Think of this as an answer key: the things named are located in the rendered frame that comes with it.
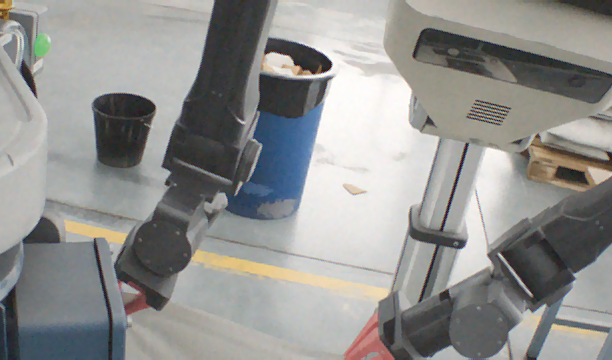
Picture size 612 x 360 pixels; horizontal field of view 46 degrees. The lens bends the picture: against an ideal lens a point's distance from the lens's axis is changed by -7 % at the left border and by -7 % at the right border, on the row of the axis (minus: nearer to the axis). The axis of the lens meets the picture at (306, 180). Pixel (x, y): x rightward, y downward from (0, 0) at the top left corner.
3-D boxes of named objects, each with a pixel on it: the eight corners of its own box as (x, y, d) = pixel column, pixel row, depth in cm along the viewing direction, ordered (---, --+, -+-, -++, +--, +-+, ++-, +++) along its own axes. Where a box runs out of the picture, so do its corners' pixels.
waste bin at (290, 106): (314, 181, 361) (342, 49, 332) (304, 237, 315) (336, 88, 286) (212, 160, 361) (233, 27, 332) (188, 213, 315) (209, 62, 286)
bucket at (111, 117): (158, 150, 360) (164, 99, 348) (141, 178, 333) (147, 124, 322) (99, 138, 360) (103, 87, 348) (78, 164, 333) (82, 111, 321)
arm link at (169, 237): (265, 138, 77) (186, 107, 77) (238, 181, 67) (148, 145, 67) (230, 237, 82) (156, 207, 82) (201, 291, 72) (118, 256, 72)
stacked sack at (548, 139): (584, 126, 470) (590, 108, 464) (607, 170, 411) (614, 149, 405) (524, 110, 471) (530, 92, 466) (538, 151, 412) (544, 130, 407)
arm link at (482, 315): (575, 276, 77) (528, 214, 78) (586, 311, 66) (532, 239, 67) (487, 342, 81) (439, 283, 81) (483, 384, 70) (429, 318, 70)
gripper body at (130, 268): (109, 278, 78) (142, 230, 75) (132, 229, 87) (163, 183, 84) (161, 311, 80) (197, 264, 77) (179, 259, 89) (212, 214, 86)
